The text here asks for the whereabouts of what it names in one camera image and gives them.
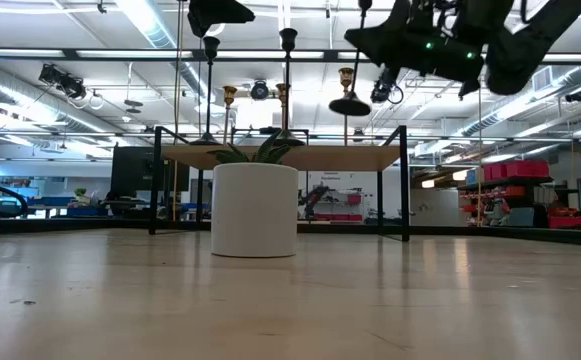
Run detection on red bin storage shelving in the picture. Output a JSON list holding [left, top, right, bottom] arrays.
[[457, 158, 581, 231]]

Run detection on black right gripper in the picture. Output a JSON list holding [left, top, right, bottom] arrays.
[[343, 0, 487, 85]]

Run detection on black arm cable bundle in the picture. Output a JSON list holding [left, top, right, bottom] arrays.
[[0, 178, 30, 220]]

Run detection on thin yellow hanging cord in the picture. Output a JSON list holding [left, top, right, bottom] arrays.
[[172, 0, 184, 222]]

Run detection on black ceiling spotlight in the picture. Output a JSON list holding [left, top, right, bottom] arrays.
[[38, 62, 88, 100]]

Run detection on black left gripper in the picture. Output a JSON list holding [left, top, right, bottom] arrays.
[[186, 0, 257, 40]]

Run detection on black monitor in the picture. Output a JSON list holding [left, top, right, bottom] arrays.
[[110, 145, 192, 192]]

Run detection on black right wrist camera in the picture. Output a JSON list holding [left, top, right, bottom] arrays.
[[368, 67, 404, 106]]

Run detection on black candlestick holder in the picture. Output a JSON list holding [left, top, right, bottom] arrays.
[[327, 0, 373, 118], [268, 27, 308, 148], [188, 35, 224, 147]]

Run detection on black overhead camera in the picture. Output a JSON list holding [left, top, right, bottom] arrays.
[[249, 78, 271, 102]]

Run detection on black aluminium rig frame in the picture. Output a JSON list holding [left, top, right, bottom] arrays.
[[0, 47, 581, 250]]

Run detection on red bins on white rack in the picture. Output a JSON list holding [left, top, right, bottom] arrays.
[[314, 192, 364, 222]]

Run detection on silver ventilation duct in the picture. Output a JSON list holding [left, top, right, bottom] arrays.
[[114, 0, 211, 101]]

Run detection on white pot with green plant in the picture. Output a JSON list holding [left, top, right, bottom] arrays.
[[206, 131, 300, 259]]

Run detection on wooden shelf black metal frame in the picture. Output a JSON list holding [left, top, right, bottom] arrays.
[[148, 124, 412, 243]]

